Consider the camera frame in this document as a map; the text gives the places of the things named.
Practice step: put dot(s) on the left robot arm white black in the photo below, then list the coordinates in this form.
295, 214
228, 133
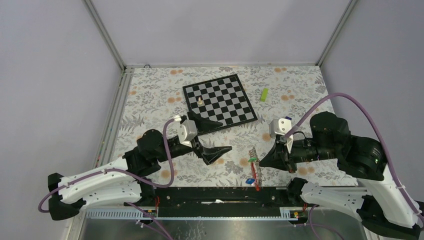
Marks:
134, 176

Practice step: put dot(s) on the black grey chessboard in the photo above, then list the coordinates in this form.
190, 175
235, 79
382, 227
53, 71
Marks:
225, 101

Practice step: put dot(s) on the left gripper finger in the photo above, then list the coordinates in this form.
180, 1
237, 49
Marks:
203, 125
210, 155

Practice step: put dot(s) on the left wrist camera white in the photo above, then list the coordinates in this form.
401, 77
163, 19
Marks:
187, 130

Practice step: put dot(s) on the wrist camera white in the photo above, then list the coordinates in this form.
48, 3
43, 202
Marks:
278, 129
187, 130

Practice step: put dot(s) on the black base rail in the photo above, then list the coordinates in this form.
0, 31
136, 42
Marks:
218, 202

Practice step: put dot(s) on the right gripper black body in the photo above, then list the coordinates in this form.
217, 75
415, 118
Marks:
288, 157

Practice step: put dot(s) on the green key tag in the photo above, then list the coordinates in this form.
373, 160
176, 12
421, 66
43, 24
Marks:
252, 160

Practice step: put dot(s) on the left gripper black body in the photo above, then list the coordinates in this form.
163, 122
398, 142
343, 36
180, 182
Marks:
196, 147

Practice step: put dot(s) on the lime green block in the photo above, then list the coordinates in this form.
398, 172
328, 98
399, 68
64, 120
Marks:
264, 95

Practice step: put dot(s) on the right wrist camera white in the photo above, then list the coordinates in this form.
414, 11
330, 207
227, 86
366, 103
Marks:
278, 129

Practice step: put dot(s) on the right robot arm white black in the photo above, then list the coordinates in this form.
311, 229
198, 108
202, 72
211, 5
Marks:
383, 210

